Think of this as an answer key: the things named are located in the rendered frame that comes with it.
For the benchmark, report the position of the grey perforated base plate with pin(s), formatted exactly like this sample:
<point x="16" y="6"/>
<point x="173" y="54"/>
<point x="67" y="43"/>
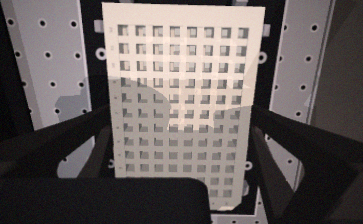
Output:
<point x="46" y="40"/>

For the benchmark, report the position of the white well plate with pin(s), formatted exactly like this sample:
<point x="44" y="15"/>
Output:
<point x="181" y="86"/>

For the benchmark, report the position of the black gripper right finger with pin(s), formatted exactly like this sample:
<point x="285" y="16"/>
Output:
<point x="332" y="186"/>

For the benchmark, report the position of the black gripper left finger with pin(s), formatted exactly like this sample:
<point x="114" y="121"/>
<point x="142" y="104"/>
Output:
<point x="37" y="154"/>

